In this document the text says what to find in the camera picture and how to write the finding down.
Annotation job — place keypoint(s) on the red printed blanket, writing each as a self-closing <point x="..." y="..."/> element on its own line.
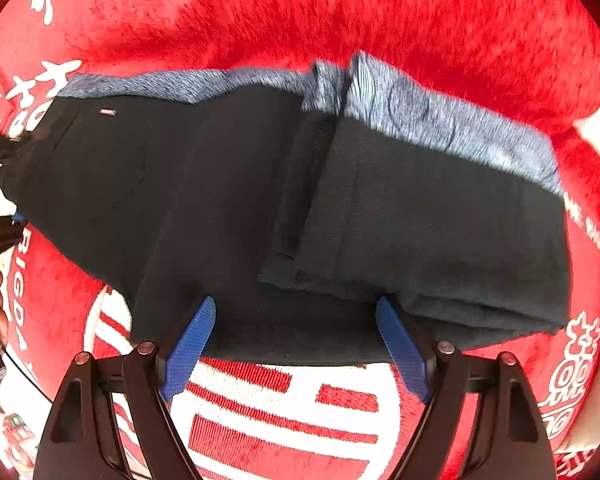
<point x="380" y="10"/>

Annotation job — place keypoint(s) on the black pants with blue stripe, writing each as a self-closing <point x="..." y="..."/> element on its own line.
<point x="180" y="185"/>

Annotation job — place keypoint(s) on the off-white pillow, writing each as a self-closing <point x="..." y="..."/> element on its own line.
<point x="592" y="410"/>

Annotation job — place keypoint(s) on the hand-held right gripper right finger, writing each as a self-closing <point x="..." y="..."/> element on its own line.
<point x="402" y="350"/>

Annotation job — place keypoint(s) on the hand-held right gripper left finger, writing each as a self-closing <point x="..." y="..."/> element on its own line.
<point x="187" y="350"/>

